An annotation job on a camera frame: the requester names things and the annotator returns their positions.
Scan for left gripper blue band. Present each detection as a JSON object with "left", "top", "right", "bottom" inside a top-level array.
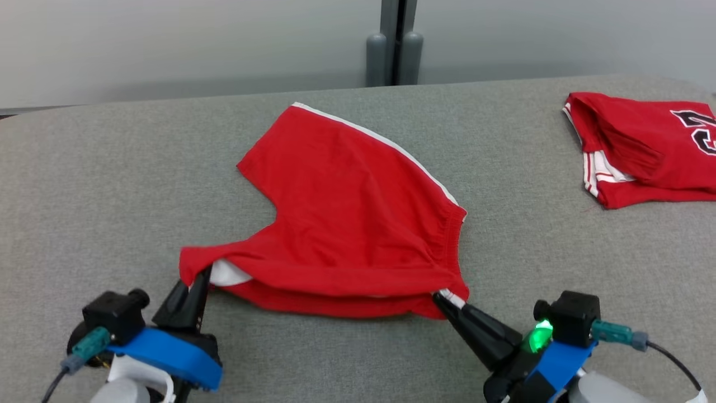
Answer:
[{"left": 109, "top": 268, "right": 223, "bottom": 391}]

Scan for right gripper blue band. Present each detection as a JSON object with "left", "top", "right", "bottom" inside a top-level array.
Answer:
[{"left": 434, "top": 294, "right": 596, "bottom": 403}]

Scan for red shorts white stripe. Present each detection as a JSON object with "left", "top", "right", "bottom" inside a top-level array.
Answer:
[{"left": 179, "top": 102, "right": 469, "bottom": 320}]

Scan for red white numbered jersey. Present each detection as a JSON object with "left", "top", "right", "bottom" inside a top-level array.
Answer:
[{"left": 562, "top": 92, "right": 716, "bottom": 210}]

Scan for left cable teal connector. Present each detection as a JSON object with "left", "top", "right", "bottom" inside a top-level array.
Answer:
[{"left": 42, "top": 327, "right": 111, "bottom": 403}]

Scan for cable teal connector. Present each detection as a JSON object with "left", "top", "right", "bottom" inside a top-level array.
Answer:
[
  {"left": 42, "top": 327, "right": 111, "bottom": 403},
  {"left": 591, "top": 319, "right": 703, "bottom": 392}
]

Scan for right cable teal connector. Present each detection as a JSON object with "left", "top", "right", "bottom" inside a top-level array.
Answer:
[{"left": 591, "top": 319, "right": 703, "bottom": 392}]

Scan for grey partition post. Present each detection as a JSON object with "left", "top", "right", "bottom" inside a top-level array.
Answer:
[{"left": 366, "top": 0, "right": 424, "bottom": 87}]

